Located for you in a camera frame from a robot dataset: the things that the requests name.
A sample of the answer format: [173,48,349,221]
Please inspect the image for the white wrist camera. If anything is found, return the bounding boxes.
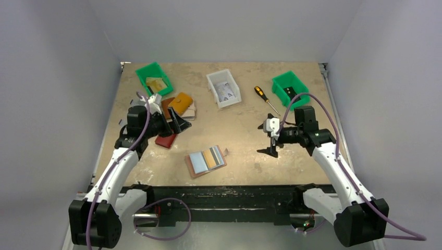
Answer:
[263,118,280,140]
[137,92,163,115]

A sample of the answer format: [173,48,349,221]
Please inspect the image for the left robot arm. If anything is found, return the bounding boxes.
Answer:
[68,104,192,249]

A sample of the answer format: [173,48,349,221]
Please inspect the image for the black item in bin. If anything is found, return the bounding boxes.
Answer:
[283,86,298,102]

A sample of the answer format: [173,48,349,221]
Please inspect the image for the right green bin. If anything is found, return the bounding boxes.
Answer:
[272,71,309,107]

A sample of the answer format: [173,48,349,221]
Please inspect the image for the pink card holder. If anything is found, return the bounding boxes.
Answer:
[185,145,229,179]

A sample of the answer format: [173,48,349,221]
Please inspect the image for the purple cable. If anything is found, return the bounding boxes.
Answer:
[278,92,427,242]
[84,91,192,250]

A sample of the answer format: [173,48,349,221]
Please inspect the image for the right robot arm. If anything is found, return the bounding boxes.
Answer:
[258,106,389,247]

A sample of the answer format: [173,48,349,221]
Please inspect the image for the cards in green bin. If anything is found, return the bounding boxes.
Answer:
[145,77,167,93]

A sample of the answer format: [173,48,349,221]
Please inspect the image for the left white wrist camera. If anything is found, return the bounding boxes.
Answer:
[137,92,163,115]

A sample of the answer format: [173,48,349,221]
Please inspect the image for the cards in white bin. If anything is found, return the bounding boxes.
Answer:
[214,82,236,103]

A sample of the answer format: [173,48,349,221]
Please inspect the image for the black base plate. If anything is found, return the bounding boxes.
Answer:
[137,184,315,227]

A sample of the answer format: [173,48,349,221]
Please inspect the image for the green bin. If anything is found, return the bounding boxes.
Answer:
[136,62,174,96]
[272,71,309,107]

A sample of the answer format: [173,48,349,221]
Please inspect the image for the white bin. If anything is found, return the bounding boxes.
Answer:
[206,69,242,109]

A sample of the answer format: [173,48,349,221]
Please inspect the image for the yellow black screwdriver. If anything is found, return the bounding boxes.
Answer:
[254,86,280,116]

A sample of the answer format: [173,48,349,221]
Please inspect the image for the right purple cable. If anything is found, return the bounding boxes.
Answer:
[278,92,427,242]

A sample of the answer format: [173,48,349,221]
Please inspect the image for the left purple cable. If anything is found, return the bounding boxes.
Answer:
[84,91,192,250]

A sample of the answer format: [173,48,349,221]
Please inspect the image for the clear compartment organizer box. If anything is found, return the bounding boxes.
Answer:
[118,97,148,127]

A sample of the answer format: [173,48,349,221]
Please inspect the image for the brown card holder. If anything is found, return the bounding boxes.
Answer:
[161,97,175,120]

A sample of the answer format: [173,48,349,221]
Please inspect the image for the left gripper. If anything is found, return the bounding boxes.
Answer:
[142,106,190,139]

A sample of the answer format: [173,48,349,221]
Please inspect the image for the red card holder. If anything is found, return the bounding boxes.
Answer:
[154,134,177,149]

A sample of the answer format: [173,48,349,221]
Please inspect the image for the left green bin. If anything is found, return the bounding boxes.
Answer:
[136,62,174,96]

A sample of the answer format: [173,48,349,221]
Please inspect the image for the yellow card holder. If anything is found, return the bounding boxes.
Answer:
[168,92,193,116]

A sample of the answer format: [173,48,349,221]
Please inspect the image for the beige card holder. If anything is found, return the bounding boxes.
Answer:
[181,101,197,121]

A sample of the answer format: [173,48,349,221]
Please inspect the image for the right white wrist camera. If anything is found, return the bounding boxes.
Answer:
[263,118,280,140]

